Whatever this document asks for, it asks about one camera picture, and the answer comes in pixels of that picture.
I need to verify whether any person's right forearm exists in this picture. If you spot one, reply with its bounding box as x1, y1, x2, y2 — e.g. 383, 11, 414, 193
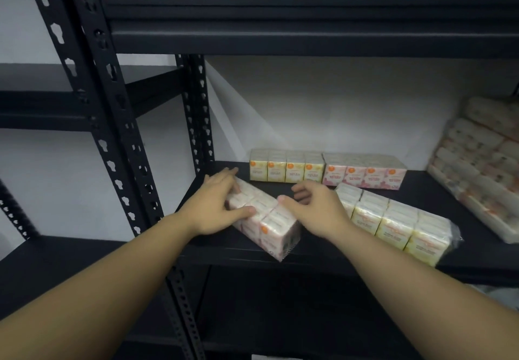
328, 222, 519, 360

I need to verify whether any yellow tissue pack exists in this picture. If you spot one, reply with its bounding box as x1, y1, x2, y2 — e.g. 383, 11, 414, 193
248, 149, 327, 184
334, 183, 463, 267

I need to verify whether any person's right hand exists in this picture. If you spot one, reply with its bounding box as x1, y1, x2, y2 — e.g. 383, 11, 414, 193
277, 180, 354, 240

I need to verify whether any pink tissue pack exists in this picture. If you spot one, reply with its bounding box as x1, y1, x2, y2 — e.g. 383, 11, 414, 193
322, 152, 408, 191
225, 177, 303, 261

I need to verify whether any person's left hand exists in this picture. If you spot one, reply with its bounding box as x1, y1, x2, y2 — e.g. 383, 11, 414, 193
178, 167, 257, 237

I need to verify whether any person's left forearm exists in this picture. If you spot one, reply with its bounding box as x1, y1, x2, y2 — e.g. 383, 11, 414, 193
0, 211, 202, 360

